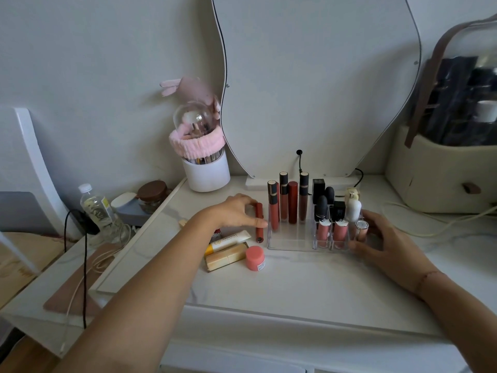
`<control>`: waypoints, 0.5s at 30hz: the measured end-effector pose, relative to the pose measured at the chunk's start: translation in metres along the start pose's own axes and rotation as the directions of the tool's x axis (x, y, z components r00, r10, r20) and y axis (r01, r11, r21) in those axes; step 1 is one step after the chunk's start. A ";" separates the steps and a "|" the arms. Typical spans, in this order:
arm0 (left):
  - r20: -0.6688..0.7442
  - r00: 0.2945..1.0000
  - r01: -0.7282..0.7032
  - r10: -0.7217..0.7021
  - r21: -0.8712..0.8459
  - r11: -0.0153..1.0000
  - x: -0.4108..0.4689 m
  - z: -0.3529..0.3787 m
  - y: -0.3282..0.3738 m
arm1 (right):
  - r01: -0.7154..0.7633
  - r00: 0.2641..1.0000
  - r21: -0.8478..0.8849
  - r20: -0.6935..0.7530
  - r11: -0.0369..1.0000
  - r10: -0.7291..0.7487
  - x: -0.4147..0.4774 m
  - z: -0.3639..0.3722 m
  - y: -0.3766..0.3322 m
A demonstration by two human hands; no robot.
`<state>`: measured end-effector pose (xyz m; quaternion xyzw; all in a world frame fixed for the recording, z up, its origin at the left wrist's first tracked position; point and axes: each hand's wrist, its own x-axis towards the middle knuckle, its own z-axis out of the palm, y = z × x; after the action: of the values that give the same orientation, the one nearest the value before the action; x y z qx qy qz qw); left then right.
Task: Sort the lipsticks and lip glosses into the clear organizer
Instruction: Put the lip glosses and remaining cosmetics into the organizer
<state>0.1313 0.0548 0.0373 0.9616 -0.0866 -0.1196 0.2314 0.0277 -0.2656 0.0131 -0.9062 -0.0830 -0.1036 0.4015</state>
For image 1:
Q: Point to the white capped bottle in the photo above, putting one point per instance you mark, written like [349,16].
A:
[487,111]

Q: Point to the brown lidded jar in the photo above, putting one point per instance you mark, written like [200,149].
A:
[152,194]

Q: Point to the person's right hand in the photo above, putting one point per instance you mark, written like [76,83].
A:
[396,256]

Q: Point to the pink lipstick silver band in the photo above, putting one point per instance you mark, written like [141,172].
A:
[323,231]
[340,231]

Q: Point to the rosy lip gloss black cap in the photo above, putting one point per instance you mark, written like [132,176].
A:
[284,201]

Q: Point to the cream gold lipstick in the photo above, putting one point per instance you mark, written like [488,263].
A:
[351,191]

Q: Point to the white chair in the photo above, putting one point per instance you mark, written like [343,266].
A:
[35,170]

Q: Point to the person's left hand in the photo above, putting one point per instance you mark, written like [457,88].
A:
[227,215]

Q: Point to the brown lip gloss black cap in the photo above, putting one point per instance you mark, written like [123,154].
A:
[303,201]

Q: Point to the person's left thumb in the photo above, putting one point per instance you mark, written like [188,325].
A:
[254,223]

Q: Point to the white yellow cream tube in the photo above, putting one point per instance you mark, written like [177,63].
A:
[229,241]

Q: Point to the person's right thumb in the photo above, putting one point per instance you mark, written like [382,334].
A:
[361,247]

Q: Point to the wavy frameless mirror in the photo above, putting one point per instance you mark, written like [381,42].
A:
[318,85]

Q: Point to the clear acrylic makeup organizer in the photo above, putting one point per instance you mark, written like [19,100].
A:
[291,238]

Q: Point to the dark packets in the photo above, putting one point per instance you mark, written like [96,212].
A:
[454,100]

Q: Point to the black square lipstick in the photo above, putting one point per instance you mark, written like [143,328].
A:
[338,210]
[318,187]

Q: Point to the white brush holder clear dome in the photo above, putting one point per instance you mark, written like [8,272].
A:
[206,174]

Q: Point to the clear plastic water bottle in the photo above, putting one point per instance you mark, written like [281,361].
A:
[99,213]

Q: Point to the person's left forearm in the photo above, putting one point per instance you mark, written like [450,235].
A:
[155,299]

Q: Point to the small white bottle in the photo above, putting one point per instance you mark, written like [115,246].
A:
[353,209]

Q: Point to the silver capped pink lipstick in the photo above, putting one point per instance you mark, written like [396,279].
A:
[361,227]

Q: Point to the white grey box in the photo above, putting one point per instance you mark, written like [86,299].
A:
[130,209]

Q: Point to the person's right forearm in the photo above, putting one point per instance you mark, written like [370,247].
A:
[462,322]

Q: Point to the dark red lipstick tube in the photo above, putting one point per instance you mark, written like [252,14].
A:
[292,201]

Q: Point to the black bullet lipstick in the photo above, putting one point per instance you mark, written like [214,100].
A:
[329,193]
[321,207]

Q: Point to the black power plug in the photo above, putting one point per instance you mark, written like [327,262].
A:
[86,223]

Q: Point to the pink plush headband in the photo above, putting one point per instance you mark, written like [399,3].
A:
[194,145]

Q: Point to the bunch of makeup brushes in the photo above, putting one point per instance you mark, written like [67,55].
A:
[202,159]

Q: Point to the pink round jar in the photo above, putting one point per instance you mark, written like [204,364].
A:
[255,259]

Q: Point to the coral lip gloss gold band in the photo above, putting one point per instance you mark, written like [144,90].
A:
[273,209]

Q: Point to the cream gold cosmetic box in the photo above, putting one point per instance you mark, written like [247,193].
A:
[227,257]

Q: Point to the small red cosmetic item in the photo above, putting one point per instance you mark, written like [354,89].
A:
[216,235]

